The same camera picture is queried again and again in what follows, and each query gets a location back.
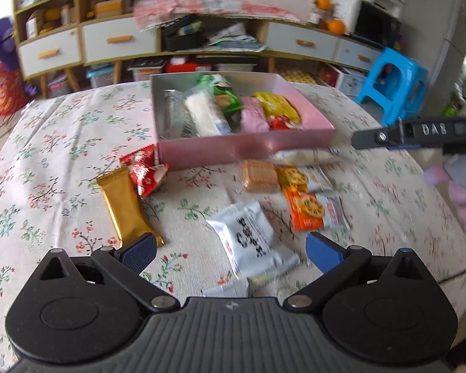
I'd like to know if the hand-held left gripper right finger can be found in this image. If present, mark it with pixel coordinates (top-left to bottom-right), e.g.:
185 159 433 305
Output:
283 231 432 312

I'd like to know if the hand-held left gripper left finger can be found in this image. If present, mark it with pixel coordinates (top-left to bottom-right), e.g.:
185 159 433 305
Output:
33 232 181 313

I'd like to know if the orange biscuit packet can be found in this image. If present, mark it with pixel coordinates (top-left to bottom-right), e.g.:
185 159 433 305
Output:
283 191 352 233
277 165 335 194

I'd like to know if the gold snack packet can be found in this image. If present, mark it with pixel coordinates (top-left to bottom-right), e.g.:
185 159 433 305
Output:
96 166 166 247

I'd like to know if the small red snack packet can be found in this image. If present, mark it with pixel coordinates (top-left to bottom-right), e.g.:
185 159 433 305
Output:
120 144 158 166
129 161 172 198

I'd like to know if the white bread packet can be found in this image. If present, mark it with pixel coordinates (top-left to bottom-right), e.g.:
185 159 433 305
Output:
184 89 231 137
270 148 340 167

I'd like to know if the white black-print snack packet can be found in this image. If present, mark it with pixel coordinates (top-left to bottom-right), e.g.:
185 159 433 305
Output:
205 201 300 278

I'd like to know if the red white-print snack packet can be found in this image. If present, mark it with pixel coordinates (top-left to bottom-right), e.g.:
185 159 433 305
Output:
270 114 305 131

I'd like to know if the silver snack packet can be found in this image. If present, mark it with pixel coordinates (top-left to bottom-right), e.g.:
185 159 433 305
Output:
201 279 250 299

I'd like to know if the brown biscuit packet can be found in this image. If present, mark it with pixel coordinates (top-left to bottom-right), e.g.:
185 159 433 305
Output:
241 159 280 193

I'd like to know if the yellow snack packet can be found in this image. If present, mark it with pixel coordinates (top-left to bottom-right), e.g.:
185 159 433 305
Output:
253 91 301 124

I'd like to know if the pink snack packet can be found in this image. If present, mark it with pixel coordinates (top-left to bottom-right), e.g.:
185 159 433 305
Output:
239 96 270 135

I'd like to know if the pink cardboard box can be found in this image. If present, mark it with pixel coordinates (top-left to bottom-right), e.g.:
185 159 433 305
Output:
149 71 336 171

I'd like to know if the clear wafer packet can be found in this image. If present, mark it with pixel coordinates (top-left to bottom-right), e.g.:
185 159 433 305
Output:
163 89 197 138

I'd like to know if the green snack packet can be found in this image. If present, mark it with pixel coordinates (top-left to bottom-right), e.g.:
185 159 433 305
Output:
215 91 244 119
195 74 234 96

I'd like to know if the blue plastic stool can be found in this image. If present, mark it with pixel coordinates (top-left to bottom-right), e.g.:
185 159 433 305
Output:
353 47 430 127

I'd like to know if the white printed carton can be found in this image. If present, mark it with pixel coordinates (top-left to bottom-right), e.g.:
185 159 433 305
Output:
320 64 368 98

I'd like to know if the white cabinet drawer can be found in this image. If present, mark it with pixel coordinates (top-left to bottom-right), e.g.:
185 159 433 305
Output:
16 27 82 79
334 39 385 72
81 17 161 65
265 21 339 62

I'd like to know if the yellow egg tray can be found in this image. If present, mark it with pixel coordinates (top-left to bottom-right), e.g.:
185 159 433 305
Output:
274 64 319 85

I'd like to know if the black microwave oven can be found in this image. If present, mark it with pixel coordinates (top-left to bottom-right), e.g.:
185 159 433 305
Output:
351 0 402 49

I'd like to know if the floral tablecloth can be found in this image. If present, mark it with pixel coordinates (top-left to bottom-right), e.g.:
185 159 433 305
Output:
0 81 466 362

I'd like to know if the clear food container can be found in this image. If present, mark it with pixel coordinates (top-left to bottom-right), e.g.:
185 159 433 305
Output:
213 61 259 74

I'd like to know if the pile of papers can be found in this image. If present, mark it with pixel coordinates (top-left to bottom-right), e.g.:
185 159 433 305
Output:
206 23 267 52

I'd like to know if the blue-lid clear storage box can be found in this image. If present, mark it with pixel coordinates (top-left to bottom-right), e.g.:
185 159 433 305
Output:
86 65 117 90

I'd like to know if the black-lid storage box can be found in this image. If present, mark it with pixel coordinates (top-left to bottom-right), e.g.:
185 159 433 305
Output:
127 58 167 82

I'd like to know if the small clear storage box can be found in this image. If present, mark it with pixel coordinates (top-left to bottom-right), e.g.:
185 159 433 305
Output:
47 72 72 98

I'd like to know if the red flat box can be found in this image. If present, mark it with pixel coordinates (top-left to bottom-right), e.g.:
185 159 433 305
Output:
167 56 203 74

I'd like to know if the red printed bag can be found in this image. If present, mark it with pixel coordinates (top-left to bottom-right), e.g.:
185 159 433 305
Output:
0 62 30 116

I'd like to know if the black storage case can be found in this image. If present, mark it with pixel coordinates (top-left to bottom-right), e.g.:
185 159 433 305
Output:
161 16 208 52

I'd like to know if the pink fringed cloth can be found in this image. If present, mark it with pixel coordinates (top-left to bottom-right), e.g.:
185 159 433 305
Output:
134 0 301 28

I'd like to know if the yellow cardboard box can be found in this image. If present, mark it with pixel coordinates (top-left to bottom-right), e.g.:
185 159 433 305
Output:
95 0 125 18

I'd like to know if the purple round object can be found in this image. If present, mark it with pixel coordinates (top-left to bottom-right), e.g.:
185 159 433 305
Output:
0 16 20 71

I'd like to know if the black cable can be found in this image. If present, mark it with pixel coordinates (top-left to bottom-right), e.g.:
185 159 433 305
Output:
437 258 466 283

